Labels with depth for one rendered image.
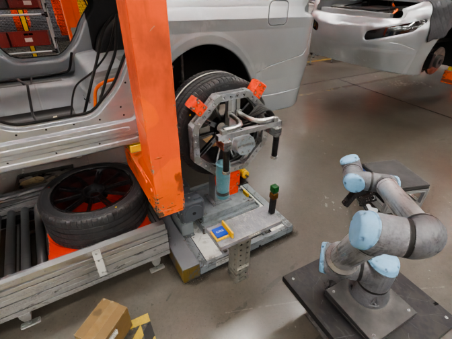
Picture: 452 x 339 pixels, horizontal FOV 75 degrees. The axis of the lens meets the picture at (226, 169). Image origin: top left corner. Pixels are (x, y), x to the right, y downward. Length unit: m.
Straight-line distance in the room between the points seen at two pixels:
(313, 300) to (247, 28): 1.69
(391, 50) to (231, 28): 2.31
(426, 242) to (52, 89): 2.52
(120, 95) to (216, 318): 1.44
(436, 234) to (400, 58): 3.17
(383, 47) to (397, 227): 3.18
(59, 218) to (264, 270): 1.32
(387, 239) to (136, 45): 1.11
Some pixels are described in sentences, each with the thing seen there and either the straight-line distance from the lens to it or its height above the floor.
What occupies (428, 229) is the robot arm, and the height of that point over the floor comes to 1.09.
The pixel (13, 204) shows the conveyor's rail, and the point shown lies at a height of 0.30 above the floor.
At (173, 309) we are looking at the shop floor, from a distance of 1.97.
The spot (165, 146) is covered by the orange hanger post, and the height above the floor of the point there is 0.96.
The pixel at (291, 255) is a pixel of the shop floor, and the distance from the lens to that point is 2.24.
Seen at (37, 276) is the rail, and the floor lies 0.35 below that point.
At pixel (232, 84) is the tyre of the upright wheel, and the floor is 1.14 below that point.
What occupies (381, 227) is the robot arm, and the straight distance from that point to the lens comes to 0.94.
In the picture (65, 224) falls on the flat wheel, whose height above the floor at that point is 0.48.
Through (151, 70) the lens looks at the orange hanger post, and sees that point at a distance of 1.34.
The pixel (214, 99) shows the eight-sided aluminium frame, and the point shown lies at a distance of 1.66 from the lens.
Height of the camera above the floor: 1.66
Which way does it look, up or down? 33 degrees down
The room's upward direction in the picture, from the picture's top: 1 degrees clockwise
